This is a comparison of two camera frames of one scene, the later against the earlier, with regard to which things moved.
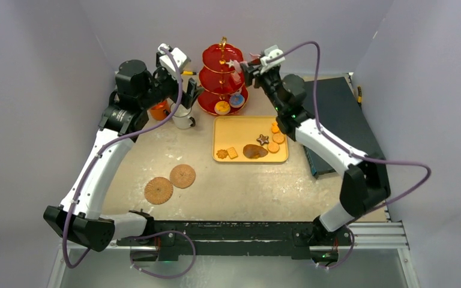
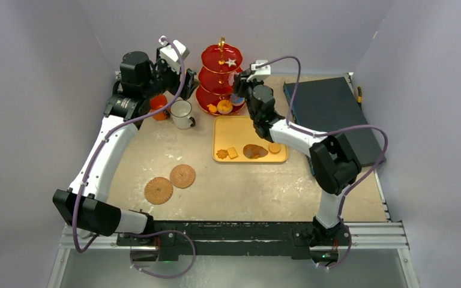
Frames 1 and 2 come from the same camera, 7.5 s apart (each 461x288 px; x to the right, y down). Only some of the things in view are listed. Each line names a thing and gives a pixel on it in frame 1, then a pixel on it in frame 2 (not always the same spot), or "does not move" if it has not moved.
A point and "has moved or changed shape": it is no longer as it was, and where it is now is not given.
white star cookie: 230,63 does not move
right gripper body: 253,72 → 242,85
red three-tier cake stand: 222,92 does not move
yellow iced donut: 222,108 does not move
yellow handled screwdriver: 359,98 does not move
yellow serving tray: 248,138 does not move
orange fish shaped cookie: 275,128 has moved or changed shape
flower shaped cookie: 222,153 does not move
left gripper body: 186,96 → 184,91
